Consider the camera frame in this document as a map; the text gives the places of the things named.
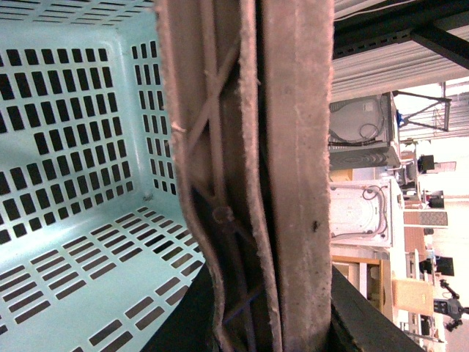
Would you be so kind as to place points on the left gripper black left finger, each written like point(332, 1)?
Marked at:
point(190, 326)

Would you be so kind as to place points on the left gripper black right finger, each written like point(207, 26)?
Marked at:
point(357, 326)

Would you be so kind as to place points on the light blue plastic basket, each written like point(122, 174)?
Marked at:
point(95, 254)

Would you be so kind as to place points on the brown basket handle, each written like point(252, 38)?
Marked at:
point(248, 89)

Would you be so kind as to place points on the cardboard box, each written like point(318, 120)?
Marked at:
point(413, 295)

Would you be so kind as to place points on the white washing machine back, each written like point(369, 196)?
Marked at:
point(367, 213)

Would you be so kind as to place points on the grey appliance upper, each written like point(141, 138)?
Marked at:
point(363, 133)

